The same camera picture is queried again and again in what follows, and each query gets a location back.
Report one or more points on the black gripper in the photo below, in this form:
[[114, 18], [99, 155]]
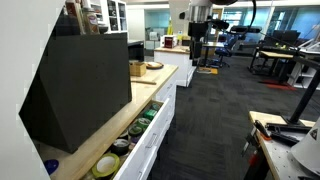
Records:
[[198, 30]]

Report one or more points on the white cabinet drawer with tapes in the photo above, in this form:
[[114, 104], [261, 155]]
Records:
[[133, 163]]

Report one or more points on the white island cabinet wooden top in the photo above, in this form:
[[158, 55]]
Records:
[[175, 65]]

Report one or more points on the white cabinet with wooden countertop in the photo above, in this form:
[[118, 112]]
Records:
[[146, 90]]

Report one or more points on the yellow floor mat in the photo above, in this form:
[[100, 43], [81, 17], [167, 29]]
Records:
[[208, 70]]

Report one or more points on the red and white box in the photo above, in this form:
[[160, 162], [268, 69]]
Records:
[[170, 42]]

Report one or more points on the blue office chair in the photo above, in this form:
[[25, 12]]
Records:
[[226, 50]]

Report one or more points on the yellow bottle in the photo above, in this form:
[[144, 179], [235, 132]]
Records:
[[170, 29]]

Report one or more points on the round brown plate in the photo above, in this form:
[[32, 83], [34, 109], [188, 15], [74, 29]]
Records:
[[154, 65]]

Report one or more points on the black appliance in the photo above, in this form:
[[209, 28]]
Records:
[[136, 51]]

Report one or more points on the small wooden box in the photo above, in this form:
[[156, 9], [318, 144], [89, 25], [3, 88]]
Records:
[[137, 69]]

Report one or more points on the wooden stick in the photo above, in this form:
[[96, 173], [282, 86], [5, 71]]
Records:
[[143, 81]]

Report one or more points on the teal tape roll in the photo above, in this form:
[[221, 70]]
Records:
[[155, 107]]

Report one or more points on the green plastic box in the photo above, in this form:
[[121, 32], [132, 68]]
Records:
[[150, 114]]

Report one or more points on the black desk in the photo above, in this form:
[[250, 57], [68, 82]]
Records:
[[276, 55]]

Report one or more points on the white shelf unit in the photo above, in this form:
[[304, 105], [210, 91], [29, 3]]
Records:
[[116, 16]]

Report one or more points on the green tape roll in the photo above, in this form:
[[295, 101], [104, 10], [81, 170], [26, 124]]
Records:
[[135, 131], [143, 122]]

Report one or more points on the red floor tape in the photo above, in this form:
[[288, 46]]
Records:
[[281, 86]]

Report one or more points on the black clamp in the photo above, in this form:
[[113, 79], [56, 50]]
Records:
[[260, 128]]

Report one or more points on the black metal tool chest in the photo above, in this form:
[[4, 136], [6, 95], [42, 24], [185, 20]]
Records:
[[83, 90]]

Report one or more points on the black tape roll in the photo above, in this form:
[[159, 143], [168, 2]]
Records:
[[120, 149]]

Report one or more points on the yellow-green tape roll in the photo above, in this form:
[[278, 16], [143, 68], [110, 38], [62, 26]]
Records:
[[115, 166]]

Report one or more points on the blue round object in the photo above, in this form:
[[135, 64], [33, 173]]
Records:
[[51, 166]]

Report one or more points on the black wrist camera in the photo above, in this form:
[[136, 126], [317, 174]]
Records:
[[218, 24]]

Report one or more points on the black camera stand pole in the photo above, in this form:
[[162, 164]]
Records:
[[305, 96]]

